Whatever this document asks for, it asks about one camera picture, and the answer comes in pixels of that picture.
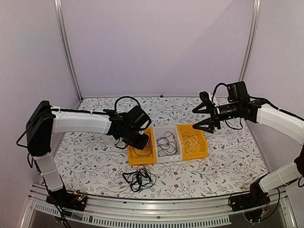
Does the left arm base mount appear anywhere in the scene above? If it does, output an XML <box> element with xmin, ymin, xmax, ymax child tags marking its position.
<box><xmin>46</xmin><ymin>188</ymin><xmax>87</xmax><ymax>211</ymax></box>

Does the clear plastic bin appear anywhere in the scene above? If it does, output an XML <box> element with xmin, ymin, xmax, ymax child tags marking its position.
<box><xmin>153</xmin><ymin>125</ymin><xmax>182</xmax><ymax>163</ymax></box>

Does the floral table mat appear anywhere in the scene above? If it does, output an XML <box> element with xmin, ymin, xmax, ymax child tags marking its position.
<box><xmin>46</xmin><ymin>96</ymin><xmax>270</xmax><ymax>200</ymax></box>

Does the front aluminium rail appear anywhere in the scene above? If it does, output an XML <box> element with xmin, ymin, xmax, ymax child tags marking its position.
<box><xmin>20</xmin><ymin>184</ymin><xmax>298</xmax><ymax>228</ymax></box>

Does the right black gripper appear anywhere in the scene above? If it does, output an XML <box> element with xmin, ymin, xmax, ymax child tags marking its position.
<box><xmin>193</xmin><ymin>101</ymin><xmax>241</xmax><ymax>133</ymax></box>

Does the white cable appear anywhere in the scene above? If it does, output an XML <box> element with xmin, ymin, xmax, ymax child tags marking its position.
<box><xmin>180</xmin><ymin>129</ymin><xmax>201</xmax><ymax>162</ymax></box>

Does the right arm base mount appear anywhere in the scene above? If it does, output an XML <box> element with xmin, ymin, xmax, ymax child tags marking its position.
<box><xmin>228</xmin><ymin>180</ymin><xmax>270</xmax><ymax>223</ymax></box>

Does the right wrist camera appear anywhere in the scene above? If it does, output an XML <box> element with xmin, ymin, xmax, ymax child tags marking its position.
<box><xmin>199</xmin><ymin>91</ymin><xmax>218</xmax><ymax>108</ymax></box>

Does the aluminium frame post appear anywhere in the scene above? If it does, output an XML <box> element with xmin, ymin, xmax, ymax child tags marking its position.
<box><xmin>54</xmin><ymin>0</ymin><xmax>83</xmax><ymax>101</ymax></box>
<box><xmin>238</xmin><ymin>0</ymin><xmax>261</xmax><ymax>81</ymax></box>

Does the right yellow bin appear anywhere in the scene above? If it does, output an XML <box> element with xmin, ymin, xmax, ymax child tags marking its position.
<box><xmin>177</xmin><ymin>124</ymin><xmax>208</xmax><ymax>161</ymax></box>

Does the yellow bin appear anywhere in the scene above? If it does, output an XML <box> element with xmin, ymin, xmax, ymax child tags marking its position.
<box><xmin>177</xmin><ymin>124</ymin><xmax>208</xmax><ymax>161</ymax></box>
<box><xmin>127</xmin><ymin>127</ymin><xmax>156</xmax><ymax>166</ymax></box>

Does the right aluminium frame post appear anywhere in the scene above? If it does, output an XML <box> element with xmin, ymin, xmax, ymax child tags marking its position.
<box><xmin>238</xmin><ymin>0</ymin><xmax>261</xmax><ymax>81</ymax></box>

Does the left yellow bin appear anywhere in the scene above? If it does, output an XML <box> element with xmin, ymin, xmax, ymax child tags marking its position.
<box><xmin>127</xmin><ymin>127</ymin><xmax>156</xmax><ymax>166</ymax></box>

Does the left aluminium frame post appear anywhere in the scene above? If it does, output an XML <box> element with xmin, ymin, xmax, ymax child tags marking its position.
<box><xmin>54</xmin><ymin>0</ymin><xmax>83</xmax><ymax>101</ymax></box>

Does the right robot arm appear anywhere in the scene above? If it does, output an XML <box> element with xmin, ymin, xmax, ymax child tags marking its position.
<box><xmin>192</xmin><ymin>81</ymin><xmax>304</xmax><ymax>207</ymax></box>

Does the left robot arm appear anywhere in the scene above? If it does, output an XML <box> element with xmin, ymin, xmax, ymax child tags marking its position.
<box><xmin>16</xmin><ymin>100</ymin><xmax>152</xmax><ymax>206</ymax></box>

